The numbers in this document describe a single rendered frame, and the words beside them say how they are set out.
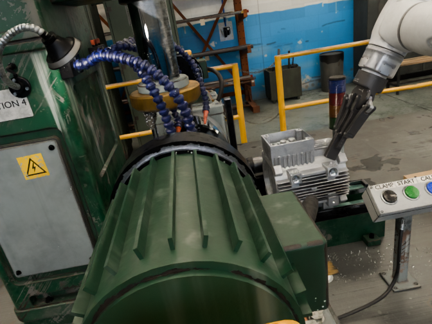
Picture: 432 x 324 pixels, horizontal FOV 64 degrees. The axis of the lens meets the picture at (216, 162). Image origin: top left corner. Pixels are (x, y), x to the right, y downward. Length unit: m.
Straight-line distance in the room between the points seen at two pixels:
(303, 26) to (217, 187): 5.97
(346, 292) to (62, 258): 0.70
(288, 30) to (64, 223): 5.59
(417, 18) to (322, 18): 5.52
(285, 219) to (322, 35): 6.09
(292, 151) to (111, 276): 0.76
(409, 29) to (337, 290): 0.63
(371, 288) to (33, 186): 0.84
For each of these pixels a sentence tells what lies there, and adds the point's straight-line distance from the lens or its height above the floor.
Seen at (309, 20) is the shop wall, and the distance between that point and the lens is 6.27.
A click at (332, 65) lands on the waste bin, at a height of 0.43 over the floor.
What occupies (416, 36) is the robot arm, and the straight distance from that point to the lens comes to 0.84.
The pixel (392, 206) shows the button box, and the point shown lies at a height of 1.05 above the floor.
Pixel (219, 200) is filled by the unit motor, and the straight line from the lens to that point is 0.29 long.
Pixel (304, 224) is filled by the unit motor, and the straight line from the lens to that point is 0.31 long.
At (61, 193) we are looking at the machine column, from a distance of 0.84.
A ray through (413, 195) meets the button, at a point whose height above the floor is 1.07.
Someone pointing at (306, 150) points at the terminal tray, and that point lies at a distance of 0.97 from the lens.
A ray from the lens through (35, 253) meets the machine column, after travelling 0.95.
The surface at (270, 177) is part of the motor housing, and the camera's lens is 1.10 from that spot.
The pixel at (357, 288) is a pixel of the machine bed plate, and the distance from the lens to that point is 1.00.
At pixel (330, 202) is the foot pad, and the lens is 1.01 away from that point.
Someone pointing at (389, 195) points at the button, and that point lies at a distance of 0.85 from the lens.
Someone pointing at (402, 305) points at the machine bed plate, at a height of 0.80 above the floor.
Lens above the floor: 1.49
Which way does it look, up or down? 23 degrees down
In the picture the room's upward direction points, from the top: 10 degrees counter-clockwise
